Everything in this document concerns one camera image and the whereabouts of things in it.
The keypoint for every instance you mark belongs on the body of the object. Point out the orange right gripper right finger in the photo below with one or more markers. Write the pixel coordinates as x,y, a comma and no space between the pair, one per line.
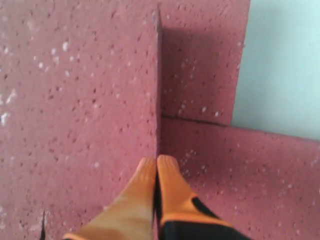
182,215

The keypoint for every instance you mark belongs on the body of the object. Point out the red brick placed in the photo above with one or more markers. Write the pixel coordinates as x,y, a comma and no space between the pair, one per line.
79,83

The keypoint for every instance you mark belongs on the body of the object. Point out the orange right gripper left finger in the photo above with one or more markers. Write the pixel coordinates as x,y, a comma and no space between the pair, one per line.
131,215

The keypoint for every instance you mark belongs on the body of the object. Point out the red brick second row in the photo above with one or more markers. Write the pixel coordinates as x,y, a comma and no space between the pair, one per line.
266,185
202,45

